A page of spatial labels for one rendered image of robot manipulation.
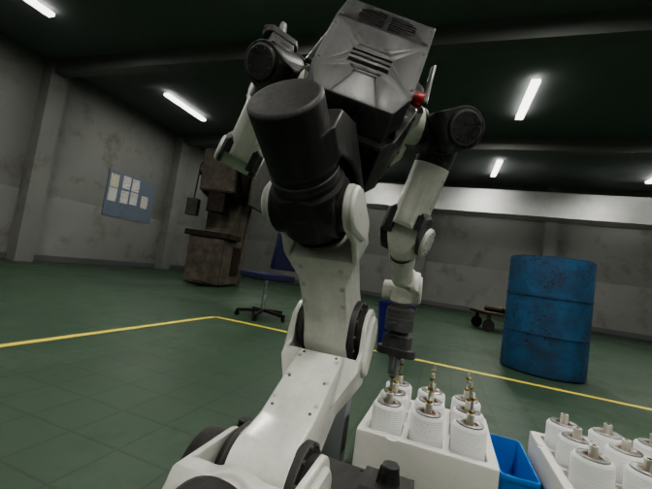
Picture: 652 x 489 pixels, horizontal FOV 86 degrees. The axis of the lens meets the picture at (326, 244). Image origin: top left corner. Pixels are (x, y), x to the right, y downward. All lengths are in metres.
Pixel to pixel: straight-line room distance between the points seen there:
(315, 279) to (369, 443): 0.61
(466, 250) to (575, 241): 2.80
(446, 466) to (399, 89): 0.97
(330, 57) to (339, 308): 0.49
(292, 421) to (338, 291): 0.25
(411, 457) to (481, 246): 10.30
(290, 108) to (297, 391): 0.51
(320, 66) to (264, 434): 0.65
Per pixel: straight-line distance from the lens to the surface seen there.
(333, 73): 0.71
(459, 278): 11.18
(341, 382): 0.79
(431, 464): 1.19
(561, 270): 3.51
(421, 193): 0.90
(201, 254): 7.09
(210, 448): 0.67
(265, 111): 0.51
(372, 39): 0.79
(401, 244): 0.93
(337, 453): 1.34
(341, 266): 0.70
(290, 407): 0.72
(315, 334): 0.82
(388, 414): 1.19
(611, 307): 11.92
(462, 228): 11.32
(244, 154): 1.01
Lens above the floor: 0.64
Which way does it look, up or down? 4 degrees up
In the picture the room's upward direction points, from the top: 8 degrees clockwise
